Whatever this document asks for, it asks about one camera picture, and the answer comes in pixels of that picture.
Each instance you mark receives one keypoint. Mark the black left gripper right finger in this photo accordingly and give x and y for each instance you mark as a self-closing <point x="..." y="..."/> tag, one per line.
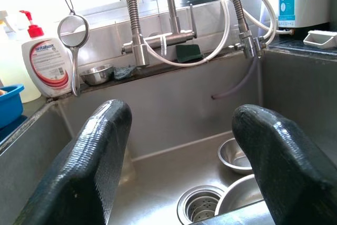
<point x="289" y="169"/>

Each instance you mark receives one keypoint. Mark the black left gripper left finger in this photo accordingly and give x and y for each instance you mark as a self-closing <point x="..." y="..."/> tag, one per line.
<point x="84" y="172"/>

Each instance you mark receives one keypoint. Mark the stainless steel kitchen sink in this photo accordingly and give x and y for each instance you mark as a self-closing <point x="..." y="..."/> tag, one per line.
<point x="171" y="109"/>

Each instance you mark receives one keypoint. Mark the medium stainless steel bowl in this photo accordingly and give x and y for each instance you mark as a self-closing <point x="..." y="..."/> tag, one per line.
<point x="237" y="196"/>

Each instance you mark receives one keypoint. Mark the small stainless steel bowl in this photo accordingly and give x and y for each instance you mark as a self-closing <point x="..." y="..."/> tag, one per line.
<point x="229" y="156"/>
<point x="96" y="76"/>

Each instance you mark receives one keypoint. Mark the steel sink drain strainer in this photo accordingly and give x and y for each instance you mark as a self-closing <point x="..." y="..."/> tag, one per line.
<point x="200" y="206"/>

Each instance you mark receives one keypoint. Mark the blue plastic basin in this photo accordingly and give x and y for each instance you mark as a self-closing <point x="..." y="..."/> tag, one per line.
<point x="10" y="106"/>

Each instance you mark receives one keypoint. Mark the grey blue scouring pad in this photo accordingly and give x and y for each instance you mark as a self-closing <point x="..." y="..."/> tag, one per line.
<point x="123" y="72"/>

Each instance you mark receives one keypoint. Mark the white red pump soap bottle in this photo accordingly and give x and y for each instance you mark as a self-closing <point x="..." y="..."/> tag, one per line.
<point x="50" y="64"/>

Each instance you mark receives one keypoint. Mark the pale translucent detergent jug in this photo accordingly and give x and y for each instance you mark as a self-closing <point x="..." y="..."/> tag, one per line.
<point x="13" y="64"/>

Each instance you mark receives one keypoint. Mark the small white plastic tray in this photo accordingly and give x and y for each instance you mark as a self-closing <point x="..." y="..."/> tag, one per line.
<point x="318" y="41"/>

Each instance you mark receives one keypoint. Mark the steel faucet with spring spout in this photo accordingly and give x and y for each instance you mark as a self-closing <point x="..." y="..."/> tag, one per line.
<point x="139" y="51"/>

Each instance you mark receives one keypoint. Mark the round steel mesh strainer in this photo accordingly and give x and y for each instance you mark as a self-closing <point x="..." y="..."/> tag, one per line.
<point x="73" y="32"/>

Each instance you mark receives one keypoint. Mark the dark green sponge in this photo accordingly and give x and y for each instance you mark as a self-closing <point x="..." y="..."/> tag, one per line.
<point x="188" y="53"/>

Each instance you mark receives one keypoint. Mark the white water purifier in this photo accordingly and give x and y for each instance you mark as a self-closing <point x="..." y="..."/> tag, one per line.
<point x="302" y="3"/>

